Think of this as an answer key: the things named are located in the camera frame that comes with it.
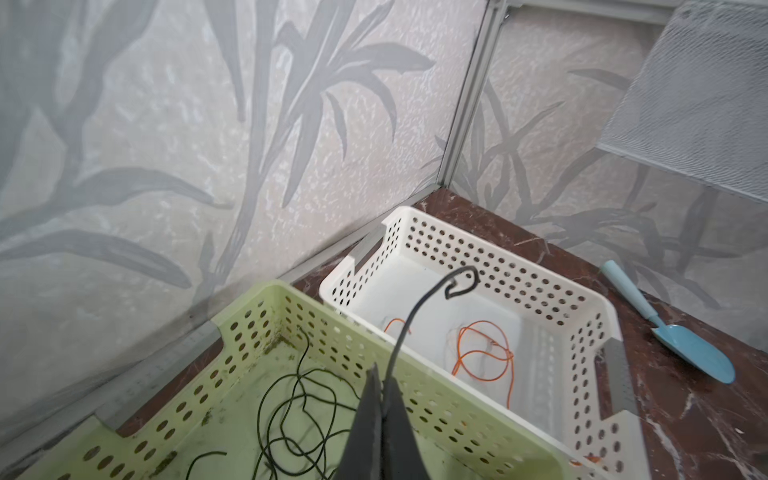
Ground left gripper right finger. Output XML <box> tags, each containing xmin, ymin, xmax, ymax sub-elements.
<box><xmin>381</xmin><ymin>378</ymin><xmax>430</xmax><ymax>480</ymax></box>

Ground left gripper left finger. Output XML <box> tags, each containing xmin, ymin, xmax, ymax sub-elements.
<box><xmin>333</xmin><ymin>364</ymin><xmax>383</xmax><ymax>480</ymax></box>

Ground middle light green basket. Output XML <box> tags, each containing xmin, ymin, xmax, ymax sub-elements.
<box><xmin>24</xmin><ymin>282</ymin><xmax>597</xmax><ymax>479</ymax></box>

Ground white perforated basket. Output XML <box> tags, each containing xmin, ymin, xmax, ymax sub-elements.
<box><xmin>319</xmin><ymin>207</ymin><xmax>651</xmax><ymax>479</ymax></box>

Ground light blue scoop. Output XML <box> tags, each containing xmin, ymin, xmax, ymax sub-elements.
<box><xmin>600</xmin><ymin>260</ymin><xmax>736</xmax><ymax>384</ymax></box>

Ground white wire mesh basket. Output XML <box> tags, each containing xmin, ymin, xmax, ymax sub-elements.
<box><xmin>598</xmin><ymin>1</ymin><xmax>767</xmax><ymax>202</ymax></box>

